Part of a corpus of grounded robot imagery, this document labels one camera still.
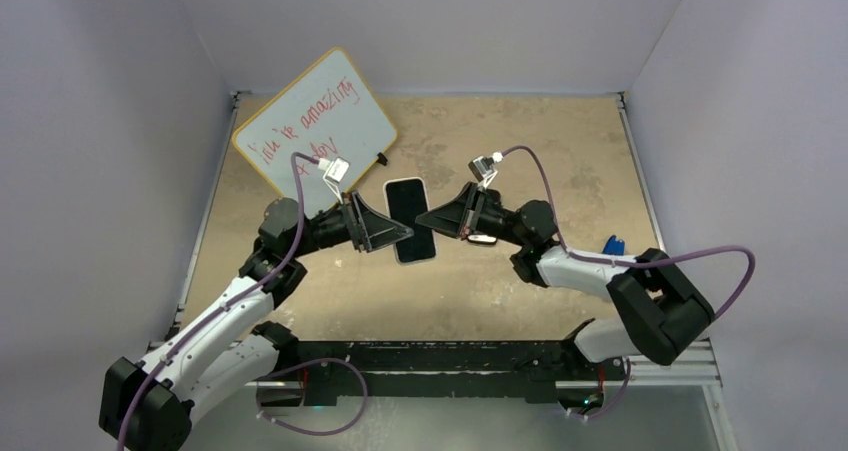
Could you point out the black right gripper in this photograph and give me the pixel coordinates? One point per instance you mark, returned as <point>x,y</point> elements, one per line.
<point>451,218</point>

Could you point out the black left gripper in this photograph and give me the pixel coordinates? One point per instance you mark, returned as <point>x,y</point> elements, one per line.
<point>374,229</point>

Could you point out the white phone case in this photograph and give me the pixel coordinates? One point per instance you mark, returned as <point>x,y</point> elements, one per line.
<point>411,219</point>

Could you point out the black phone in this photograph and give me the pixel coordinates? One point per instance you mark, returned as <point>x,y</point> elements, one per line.
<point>411,216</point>

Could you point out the black phone case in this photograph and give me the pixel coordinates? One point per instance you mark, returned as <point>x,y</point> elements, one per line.
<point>481,240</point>

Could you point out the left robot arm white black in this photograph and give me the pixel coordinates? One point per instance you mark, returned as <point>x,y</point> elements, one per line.
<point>152,403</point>

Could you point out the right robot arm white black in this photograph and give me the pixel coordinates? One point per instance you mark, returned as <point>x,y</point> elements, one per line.
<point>660,312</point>

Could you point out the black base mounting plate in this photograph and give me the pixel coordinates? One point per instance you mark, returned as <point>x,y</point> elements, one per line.
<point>328,379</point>

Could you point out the blue marker pen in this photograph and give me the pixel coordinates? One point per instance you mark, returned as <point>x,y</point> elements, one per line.
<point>614,246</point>

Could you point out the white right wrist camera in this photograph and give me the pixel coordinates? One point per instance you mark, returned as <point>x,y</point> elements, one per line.
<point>483,168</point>

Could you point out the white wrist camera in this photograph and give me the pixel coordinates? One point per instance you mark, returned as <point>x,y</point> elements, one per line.
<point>334,171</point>
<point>483,168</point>

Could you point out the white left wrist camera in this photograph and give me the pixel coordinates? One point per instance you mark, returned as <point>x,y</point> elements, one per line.
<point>334,171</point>

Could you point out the white board yellow frame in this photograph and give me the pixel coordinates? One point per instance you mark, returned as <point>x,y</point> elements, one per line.
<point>328,112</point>

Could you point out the aluminium frame rail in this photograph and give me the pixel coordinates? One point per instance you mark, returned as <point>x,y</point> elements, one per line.
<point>528,361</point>

